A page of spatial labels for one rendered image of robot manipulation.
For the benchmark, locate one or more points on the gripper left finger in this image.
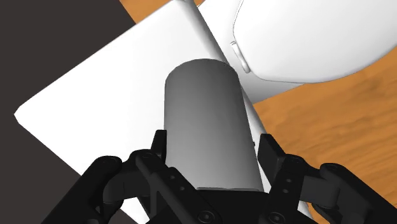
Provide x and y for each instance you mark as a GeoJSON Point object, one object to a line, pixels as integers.
{"type": "Point", "coordinates": [161, 180]}

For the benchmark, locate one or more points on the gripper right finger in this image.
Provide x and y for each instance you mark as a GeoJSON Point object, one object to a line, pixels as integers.
{"type": "Point", "coordinates": [288, 173]}

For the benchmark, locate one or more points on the grey cylinder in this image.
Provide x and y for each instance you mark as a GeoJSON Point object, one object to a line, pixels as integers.
{"type": "Point", "coordinates": [207, 124]}

